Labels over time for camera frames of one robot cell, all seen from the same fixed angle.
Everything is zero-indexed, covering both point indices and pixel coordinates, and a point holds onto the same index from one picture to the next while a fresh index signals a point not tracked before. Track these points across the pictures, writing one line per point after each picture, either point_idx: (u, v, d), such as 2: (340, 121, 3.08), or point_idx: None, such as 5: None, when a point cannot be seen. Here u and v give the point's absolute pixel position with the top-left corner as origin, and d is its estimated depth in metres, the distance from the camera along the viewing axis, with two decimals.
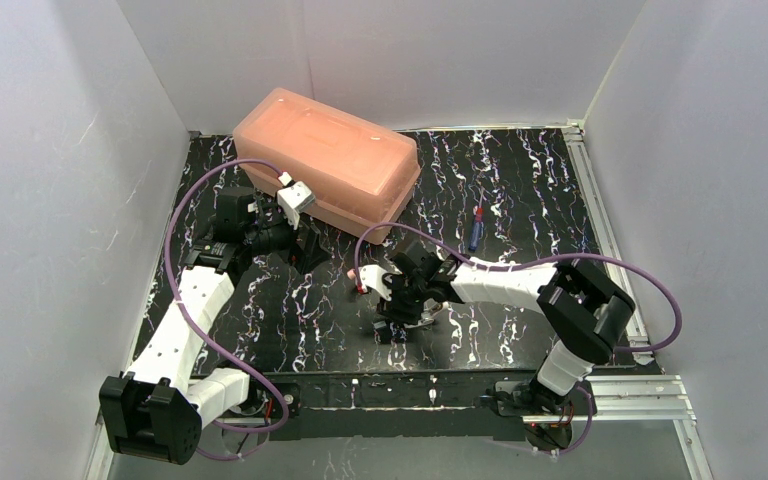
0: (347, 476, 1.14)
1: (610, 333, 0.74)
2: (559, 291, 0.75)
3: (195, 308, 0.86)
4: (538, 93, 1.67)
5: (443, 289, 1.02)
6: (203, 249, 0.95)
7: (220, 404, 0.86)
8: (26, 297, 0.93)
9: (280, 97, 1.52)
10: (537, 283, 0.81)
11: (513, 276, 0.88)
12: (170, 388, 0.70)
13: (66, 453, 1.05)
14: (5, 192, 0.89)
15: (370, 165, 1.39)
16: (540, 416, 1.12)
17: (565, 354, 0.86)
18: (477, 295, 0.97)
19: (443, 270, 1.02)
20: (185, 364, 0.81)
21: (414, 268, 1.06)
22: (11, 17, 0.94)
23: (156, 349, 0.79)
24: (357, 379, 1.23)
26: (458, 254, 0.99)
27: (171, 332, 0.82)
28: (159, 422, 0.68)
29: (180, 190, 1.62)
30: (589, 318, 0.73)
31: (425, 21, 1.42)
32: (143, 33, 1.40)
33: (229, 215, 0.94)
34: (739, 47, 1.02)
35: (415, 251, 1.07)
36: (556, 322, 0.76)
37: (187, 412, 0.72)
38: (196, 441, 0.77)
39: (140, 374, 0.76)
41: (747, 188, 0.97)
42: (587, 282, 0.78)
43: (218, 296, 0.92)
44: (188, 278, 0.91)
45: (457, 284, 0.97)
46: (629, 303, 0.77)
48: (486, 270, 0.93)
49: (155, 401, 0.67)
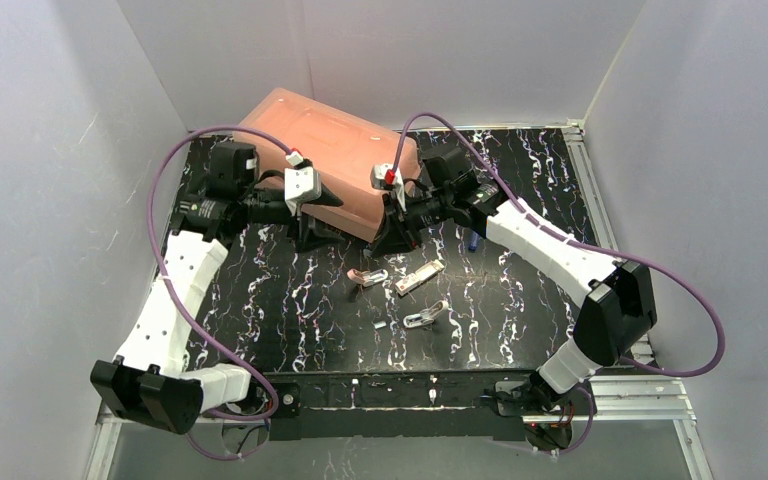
0: (347, 476, 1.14)
1: (620, 343, 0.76)
2: (610, 293, 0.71)
3: (182, 283, 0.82)
4: (538, 93, 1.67)
5: (470, 215, 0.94)
6: (189, 209, 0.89)
7: (220, 396, 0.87)
8: (26, 296, 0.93)
9: (280, 97, 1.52)
10: (588, 277, 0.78)
11: (563, 250, 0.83)
12: (160, 376, 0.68)
13: (66, 453, 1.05)
14: (5, 192, 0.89)
15: (369, 165, 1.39)
16: (539, 416, 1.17)
17: (573, 352, 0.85)
18: (506, 241, 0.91)
19: (479, 196, 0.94)
20: (175, 345, 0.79)
21: (447, 180, 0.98)
22: (11, 18, 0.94)
23: (144, 331, 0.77)
24: (357, 379, 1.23)
26: (507, 191, 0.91)
27: (159, 312, 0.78)
28: (154, 407, 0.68)
29: (180, 190, 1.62)
30: (616, 326, 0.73)
31: (425, 20, 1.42)
32: (143, 33, 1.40)
33: (225, 168, 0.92)
34: (740, 46, 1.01)
35: (454, 162, 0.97)
36: (586, 313, 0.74)
37: (183, 389, 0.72)
38: (198, 411, 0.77)
39: (130, 358, 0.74)
41: (747, 188, 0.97)
42: (632, 289, 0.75)
43: (208, 266, 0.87)
44: (173, 247, 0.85)
45: (496, 221, 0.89)
46: (652, 317, 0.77)
48: (536, 226, 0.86)
49: (146, 390, 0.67)
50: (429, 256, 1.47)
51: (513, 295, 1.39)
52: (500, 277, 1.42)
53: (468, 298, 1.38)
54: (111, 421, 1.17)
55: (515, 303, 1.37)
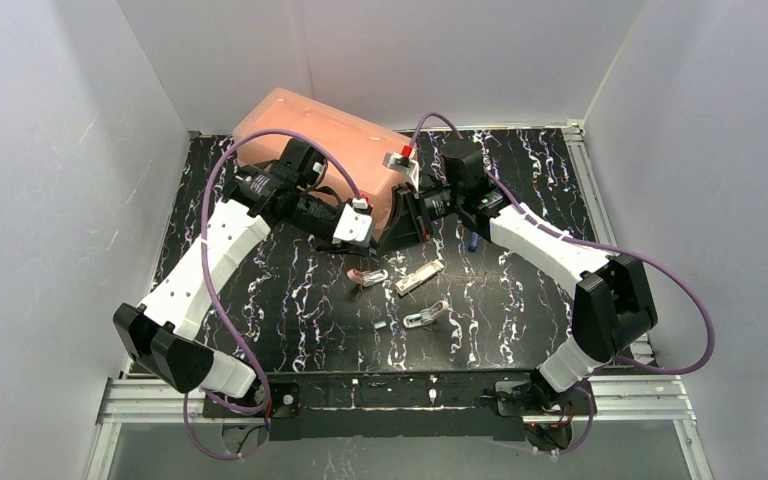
0: (347, 476, 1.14)
1: (620, 340, 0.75)
2: (601, 283, 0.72)
3: (216, 251, 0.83)
4: (538, 93, 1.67)
5: (476, 218, 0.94)
6: (244, 181, 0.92)
7: (222, 382, 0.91)
8: (26, 295, 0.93)
9: (280, 97, 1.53)
10: (580, 269, 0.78)
11: (560, 246, 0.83)
12: (172, 336, 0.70)
13: (65, 453, 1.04)
14: (5, 191, 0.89)
15: (370, 166, 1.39)
16: (539, 416, 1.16)
17: (573, 348, 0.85)
18: (507, 243, 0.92)
19: (485, 201, 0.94)
20: (196, 309, 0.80)
21: (461, 181, 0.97)
22: (11, 17, 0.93)
23: (170, 287, 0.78)
24: (357, 379, 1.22)
26: (510, 196, 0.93)
27: (189, 272, 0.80)
28: (161, 363, 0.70)
29: (180, 189, 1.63)
30: (612, 320, 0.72)
31: (426, 20, 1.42)
32: (142, 33, 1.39)
33: (295, 158, 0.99)
34: (740, 46, 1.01)
35: (473, 166, 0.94)
36: (581, 307, 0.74)
37: (193, 351, 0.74)
38: (201, 376, 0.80)
39: (152, 310, 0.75)
41: (747, 188, 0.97)
42: (629, 284, 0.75)
43: (245, 240, 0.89)
44: (218, 215, 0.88)
45: (496, 224, 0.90)
46: (652, 315, 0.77)
48: (533, 226, 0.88)
49: (155, 346, 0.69)
50: (429, 256, 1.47)
51: (513, 295, 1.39)
52: (500, 277, 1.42)
53: (468, 298, 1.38)
54: (111, 421, 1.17)
55: (515, 303, 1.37)
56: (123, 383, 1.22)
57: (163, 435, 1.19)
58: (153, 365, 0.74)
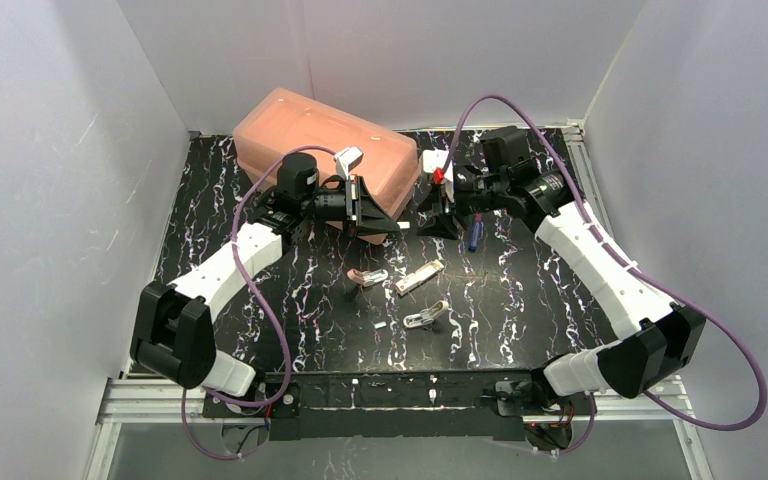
0: (347, 476, 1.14)
1: (647, 382, 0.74)
2: (660, 339, 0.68)
3: (244, 253, 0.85)
4: (538, 93, 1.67)
5: (527, 203, 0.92)
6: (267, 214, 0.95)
7: (224, 379, 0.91)
8: (26, 295, 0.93)
9: (280, 97, 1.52)
10: (640, 314, 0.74)
11: (623, 277, 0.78)
12: (202, 307, 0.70)
13: (65, 454, 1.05)
14: (4, 192, 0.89)
15: (370, 165, 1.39)
16: (539, 416, 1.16)
17: (590, 370, 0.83)
18: (561, 248, 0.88)
19: (543, 187, 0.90)
20: (220, 297, 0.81)
21: (507, 165, 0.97)
22: (10, 17, 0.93)
23: (202, 271, 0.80)
24: (357, 379, 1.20)
26: (576, 193, 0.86)
27: (219, 261, 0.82)
28: (182, 339, 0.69)
29: (180, 189, 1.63)
30: (652, 369, 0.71)
31: (426, 21, 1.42)
32: (143, 33, 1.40)
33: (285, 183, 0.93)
34: (740, 47, 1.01)
35: (517, 143, 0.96)
36: (627, 348, 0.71)
37: (208, 342, 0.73)
38: (202, 378, 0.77)
39: (182, 287, 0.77)
41: (747, 188, 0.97)
42: (684, 333, 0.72)
43: (269, 252, 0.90)
44: (245, 229, 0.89)
45: (556, 225, 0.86)
46: (684, 361, 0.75)
48: (599, 243, 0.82)
49: (184, 316, 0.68)
50: (430, 256, 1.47)
51: (513, 295, 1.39)
52: (500, 277, 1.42)
53: (468, 298, 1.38)
54: (111, 421, 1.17)
55: (515, 303, 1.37)
56: (123, 383, 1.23)
57: (163, 435, 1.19)
58: (159, 352, 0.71)
